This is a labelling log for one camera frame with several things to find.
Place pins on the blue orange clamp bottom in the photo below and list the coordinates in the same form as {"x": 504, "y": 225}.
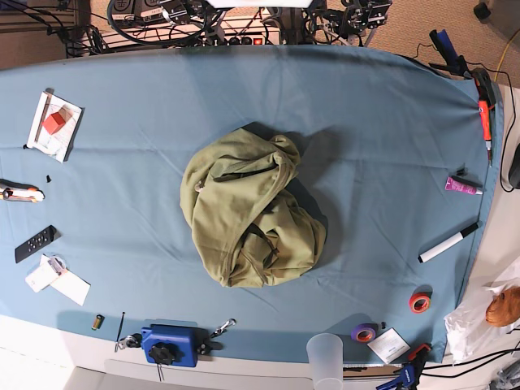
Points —
{"x": 408, "y": 376}

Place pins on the olive green t-shirt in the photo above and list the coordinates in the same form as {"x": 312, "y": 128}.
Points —
{"x": 248, "y": 229}

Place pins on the translucent plastic cup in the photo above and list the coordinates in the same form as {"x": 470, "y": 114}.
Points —
{"x": 325, "y": 355}

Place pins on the red tape roll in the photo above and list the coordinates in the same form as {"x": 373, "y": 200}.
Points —
{"x": 420, "y": 302}

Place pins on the white card booklet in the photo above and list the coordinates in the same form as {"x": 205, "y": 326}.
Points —
{"x": 389, "y": 346}

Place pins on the purple tape roll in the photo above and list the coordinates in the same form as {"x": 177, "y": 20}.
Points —
{"x": 364, "y": 332}

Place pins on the white plastic bag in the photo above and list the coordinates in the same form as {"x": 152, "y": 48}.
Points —
{"x": 466, "y": 326}

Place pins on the pink tube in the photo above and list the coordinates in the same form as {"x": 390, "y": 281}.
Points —
{"x": 452, "y": 184}

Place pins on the orange black clamp right edge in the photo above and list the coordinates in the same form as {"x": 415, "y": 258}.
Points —
{"x": 487, "y": 101}

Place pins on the black remote control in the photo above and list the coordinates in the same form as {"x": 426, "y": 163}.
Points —
{"x": 36, "y": 243}

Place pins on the white black marker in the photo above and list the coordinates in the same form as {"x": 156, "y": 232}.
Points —
{"x": 448, "y": 243}

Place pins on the blue black clamp top right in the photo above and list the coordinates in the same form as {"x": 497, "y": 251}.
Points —
{"x": 454, "y": 64}

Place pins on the thin black rod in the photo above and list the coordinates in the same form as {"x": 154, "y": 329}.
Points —
{"x": 120, "y": 327}

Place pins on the orange white utility knife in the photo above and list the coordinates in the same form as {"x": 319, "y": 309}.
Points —
{"x": 16, "y": 192}

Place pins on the brown furry object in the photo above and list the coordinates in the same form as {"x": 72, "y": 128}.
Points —
{"x": 504, "y": 309}

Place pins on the blue table cloth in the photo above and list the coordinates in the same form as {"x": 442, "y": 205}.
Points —
{"x": 292, "y": 189}

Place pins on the blue clamp block black knob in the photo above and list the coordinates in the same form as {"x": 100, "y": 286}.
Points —
{"x": 171, "y": 345}

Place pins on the white power strip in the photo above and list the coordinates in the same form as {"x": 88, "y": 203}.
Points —
{"x": 259, "y": 33}

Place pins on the silver carabiner clip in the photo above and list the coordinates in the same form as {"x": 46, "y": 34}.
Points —
{"x": 223, "y": 328}

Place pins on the clear plastic packaged item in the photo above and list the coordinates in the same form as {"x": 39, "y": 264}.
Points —
{"x": 48, "y": 270}

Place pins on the white paper sheet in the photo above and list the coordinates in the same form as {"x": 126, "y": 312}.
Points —
{"x": 67, "y": 283}

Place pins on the small green yellow battery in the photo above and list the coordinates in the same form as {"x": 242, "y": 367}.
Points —
{"x": 97, "y": 322}

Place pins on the small black clip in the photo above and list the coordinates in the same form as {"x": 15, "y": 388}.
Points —
{"x": 461, "y": 171}

